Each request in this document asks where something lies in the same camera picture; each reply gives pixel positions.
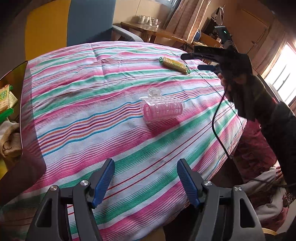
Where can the person's right forearm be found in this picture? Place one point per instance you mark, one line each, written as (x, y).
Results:
(277, 120)

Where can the person's red patterned clothing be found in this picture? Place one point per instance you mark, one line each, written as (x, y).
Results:
(254, 150)

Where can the group of glass cups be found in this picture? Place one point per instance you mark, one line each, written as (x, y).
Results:
(148, 20)

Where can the person's right hand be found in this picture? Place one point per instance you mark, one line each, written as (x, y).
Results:
(238, 89)

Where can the grey cloth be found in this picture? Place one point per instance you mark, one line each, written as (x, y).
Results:
(263, 192)

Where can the wooden desk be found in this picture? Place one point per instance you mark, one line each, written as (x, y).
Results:
(210, 40)

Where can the wooden side table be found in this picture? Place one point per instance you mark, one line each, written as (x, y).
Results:
(152, 32)

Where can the clear-wrapped cracker roll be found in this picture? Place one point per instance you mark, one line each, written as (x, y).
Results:
(174, 65)

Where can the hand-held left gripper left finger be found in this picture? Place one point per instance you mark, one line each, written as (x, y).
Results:
(105, 183)

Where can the green yellow cracker packet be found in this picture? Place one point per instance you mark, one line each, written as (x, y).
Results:
(5, 114)
(5, 97)

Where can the pink hair roller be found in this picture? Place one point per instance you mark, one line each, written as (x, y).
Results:
(161, 109)

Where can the beige sock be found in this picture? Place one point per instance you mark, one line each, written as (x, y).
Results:
(10, 141)

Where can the pink beige curtain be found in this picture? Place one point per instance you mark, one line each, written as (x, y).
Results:
(187, 18)

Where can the gold tin container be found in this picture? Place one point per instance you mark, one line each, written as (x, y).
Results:
(30, 143)

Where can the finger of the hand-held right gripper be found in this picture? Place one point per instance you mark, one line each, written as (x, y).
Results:
(205, 54)
(208, 68)

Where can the grey yellow blue armchair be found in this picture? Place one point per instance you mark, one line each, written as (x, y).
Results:
(90, 20)

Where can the wooden door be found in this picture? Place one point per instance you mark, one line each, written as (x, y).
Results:
(254, 34)

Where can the striped pink green tablecloth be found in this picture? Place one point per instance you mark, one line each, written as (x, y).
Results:
(104, 76)

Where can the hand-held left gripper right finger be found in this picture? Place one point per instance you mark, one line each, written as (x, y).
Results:
(186, 183)

